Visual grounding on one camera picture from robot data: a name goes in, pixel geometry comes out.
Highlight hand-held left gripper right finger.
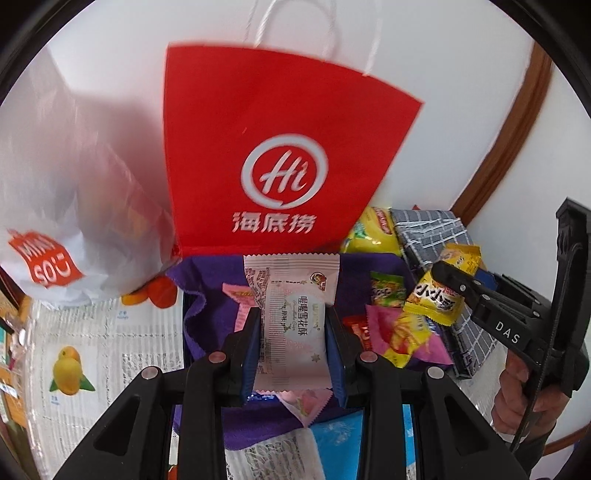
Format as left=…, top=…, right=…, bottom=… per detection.
left=325, top=309, right=529, bottom=480

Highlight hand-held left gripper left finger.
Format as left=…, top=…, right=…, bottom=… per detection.
left=53, top=307, right=264, bottom=480

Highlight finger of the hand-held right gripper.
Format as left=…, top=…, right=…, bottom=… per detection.
left=475, top=269, right=541, bottom=319
left=431, top=261, right=539, bottom=367

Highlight pink red candy packet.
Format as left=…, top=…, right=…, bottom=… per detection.
left=342, top=315, right=372, bottom=352

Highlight pink white pastry packet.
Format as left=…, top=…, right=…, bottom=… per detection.
left=244, top=253, right=341, bottom=393

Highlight pale pink cake packet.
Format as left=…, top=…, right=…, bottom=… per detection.
left=277, top=388, right=333, bottom=428

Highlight yellow snack packet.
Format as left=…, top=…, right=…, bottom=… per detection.
left=438, top=244, right=482, bottom=278
left=405, top=270, right=467, bottom=326

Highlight magenta snack packet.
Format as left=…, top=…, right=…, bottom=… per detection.
left=366, top=305, right=455, bottom=368

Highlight blue tissue pack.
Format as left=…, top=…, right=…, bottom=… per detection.
left=309, top=406, right=416, bottom=480

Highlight green candy packet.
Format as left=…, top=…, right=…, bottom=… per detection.
left=370, top=271, right=407, bottom=309

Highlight person's right hand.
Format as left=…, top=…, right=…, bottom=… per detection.
left=490, top=357, right=568, bottom=435

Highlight purple towel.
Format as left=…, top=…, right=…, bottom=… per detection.
left=166, top=254, right=455, bottom=453

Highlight grey checked cloth bag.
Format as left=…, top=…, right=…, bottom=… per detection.
left=392, top=209, right=502, bottom=380

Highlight yellow chips bag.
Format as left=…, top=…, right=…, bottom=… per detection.
left=341, top=206, right=398, bottom=254

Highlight red paper bag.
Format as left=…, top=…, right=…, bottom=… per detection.
left=164, top=0, right=426, bottom=257

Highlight white plastic bag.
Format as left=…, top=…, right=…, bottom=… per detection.
left=0, top=46, right=178, bottom=308

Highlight wooden door frame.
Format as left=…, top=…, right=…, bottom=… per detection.
left=450, top=44, right=555, bottom=227

